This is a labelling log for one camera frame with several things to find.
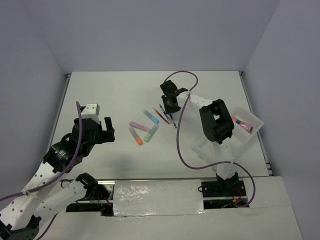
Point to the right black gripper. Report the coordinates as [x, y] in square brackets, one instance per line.
[168, 110]

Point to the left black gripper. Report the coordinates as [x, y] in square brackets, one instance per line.
[106, 136]

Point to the dark blue gel pen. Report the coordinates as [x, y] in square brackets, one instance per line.
[163, 110]

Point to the light blue gel pen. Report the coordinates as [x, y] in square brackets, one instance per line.
[173, 121]

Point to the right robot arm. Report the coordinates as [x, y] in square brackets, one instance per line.
[217, 127]

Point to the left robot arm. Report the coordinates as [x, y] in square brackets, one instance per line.
[26, 214]

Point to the red gel pen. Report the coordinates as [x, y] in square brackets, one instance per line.
[161, 116]

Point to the purple highlighter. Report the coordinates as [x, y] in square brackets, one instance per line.
[139, 126]

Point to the blue highlighter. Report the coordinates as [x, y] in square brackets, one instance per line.
[150, 116]

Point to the orange highlighter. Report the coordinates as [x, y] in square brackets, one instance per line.
[135, 136]

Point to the green highlighter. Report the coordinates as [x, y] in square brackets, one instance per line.
[151, 133]

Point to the clear plastic organizer tray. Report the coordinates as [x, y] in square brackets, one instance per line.
[242, 145]

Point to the silver foil tape sheet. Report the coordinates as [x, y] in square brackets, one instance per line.
[157, 198]

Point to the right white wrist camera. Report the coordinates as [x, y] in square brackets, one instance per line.
[179, 91]

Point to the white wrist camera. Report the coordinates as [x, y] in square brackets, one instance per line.
[90, 111]
[179, 91]

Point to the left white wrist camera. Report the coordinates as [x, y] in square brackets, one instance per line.
[90, 111]

